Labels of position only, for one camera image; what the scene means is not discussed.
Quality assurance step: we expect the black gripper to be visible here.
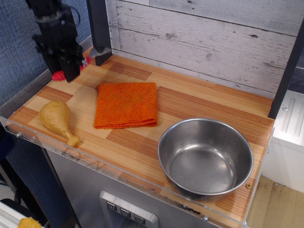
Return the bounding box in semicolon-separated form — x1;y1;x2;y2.
33;14;85;82

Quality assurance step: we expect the red handled metal spoon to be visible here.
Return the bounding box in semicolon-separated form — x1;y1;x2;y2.
51;47;112;82

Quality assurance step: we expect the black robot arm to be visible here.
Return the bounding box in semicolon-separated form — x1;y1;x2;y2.
26;0;87;82

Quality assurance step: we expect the stainless steel pot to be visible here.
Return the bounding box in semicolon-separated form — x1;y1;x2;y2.
157;118;254;201

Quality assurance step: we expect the plastic chicken drumstick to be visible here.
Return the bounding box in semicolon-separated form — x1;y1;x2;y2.
38;101;80;147

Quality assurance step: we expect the orange folded cloth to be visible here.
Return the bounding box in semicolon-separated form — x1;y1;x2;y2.
94;82;158;129

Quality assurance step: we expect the yellow object bottom left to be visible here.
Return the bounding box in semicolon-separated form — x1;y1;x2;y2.
17;217;42;228

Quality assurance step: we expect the silver button control panel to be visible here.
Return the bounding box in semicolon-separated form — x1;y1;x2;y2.
99;190;159;228

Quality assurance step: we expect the clear acrylic edge guard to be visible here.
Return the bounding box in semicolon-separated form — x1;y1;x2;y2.
0;35;275;228

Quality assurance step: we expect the white appliance at right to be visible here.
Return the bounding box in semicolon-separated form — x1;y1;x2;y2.
261;90;304;192

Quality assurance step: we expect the dark grey left post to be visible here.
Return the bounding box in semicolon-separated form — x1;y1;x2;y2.
86;0;112;66

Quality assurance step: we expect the dark grey post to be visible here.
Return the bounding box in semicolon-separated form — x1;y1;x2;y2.
268;20;304;119
86;0;112;66

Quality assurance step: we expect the dark grey right post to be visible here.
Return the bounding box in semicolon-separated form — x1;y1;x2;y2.
268;20;304;119

